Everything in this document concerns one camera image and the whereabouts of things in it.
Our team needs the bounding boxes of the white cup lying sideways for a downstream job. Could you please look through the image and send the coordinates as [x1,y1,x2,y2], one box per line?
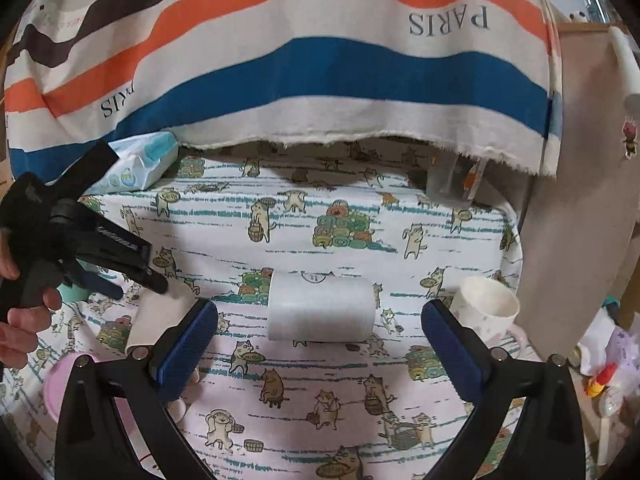
[267,271,376,344]

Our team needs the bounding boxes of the beige plastic cup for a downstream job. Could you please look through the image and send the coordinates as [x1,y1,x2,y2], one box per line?
[125,280,198,354]

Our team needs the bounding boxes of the red yellow toy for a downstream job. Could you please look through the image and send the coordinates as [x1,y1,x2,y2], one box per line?
[585,362,618,399]

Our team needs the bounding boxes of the mint green mug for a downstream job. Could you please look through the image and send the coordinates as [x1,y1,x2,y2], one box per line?
[58,266,99,302]

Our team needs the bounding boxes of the bear sticker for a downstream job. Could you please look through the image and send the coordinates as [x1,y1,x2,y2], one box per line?
[622,117,639,160]

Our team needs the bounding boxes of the baby wipes pack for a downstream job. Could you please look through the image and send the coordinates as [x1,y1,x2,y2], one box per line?
[86,131,179,195]

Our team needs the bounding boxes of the person's left hand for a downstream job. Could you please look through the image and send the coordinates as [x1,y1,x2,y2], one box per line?
[0,226,63,370]

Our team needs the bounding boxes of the beige wooden cabinet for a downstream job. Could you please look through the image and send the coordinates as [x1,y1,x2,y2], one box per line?
[516,23,639,359]

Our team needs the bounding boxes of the pink white cup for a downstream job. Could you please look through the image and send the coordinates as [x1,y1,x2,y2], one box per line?
[43,352,98,422]

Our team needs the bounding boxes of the cream pink mug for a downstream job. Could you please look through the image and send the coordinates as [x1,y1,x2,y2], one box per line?
[450,276,528,358]

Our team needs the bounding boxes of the striped Paris fabric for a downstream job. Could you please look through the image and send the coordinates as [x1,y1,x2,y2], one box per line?
[4,0,562,181]

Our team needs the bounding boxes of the cat print bedsheet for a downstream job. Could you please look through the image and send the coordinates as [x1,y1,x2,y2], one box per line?
[0,138,597,480]

